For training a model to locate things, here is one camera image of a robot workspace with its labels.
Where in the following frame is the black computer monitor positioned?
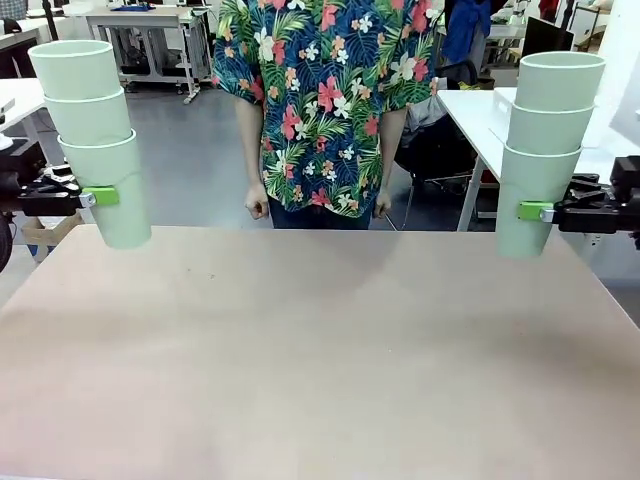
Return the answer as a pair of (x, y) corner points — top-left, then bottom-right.
(522, 15), (576, 55)

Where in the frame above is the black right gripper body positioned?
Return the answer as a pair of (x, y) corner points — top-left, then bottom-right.
(610, 155), (640, 234)

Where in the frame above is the person in floral shirt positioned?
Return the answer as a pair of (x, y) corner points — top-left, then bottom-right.
(211, 0), (441, 231)

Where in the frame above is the white side table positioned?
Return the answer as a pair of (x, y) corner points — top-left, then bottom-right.
(436, 87), (640, 241)

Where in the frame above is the white adjustable desk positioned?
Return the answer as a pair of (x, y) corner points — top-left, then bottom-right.
(0, 77), (49, 169)

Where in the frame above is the blue hanging jacket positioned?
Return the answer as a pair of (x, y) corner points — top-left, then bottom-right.
(441, 0), (494, 65)

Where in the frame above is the grey clothing on chair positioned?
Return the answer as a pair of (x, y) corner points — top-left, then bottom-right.
(407, 79), (451, 134)

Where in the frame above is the black stand pole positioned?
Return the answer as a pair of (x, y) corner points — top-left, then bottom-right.
(41, 0), (57, 44)

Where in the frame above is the person's left forearm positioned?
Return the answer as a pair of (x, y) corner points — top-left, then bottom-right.
(378, 105), (409, 199)

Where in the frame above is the black office chair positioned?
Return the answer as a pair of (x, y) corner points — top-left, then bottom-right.
(393, 59), (481, 199)

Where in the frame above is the grey metal workbench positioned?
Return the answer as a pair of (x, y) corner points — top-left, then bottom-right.
(84, 11), (200, 105)

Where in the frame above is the light green plastic cup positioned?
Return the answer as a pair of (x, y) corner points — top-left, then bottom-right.
(495, 142), (584, 260)
(57, 128), (153, 250)
(518, 51), (607, 109)
(508, 99), (596, 156)
(43, 87), (136, 148)
(28, 40), (124, 101)

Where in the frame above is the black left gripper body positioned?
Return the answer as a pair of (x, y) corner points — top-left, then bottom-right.
(0, 142), (44, 214)

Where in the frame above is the brown cardboard box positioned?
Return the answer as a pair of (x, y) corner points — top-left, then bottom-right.
(21, 212), (85, 262)

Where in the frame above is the person's left hand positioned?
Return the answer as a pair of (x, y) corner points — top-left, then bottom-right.
(372, 192), (395, 220)

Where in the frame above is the person's right forearm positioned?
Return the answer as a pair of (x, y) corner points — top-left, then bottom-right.
(235, 97), (267, 194)

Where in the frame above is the person's right hand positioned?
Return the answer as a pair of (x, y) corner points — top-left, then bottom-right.
(243, 183), (271, 220)

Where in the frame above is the white plastic basket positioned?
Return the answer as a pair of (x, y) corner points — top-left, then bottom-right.
(492, 87), (616, 149)

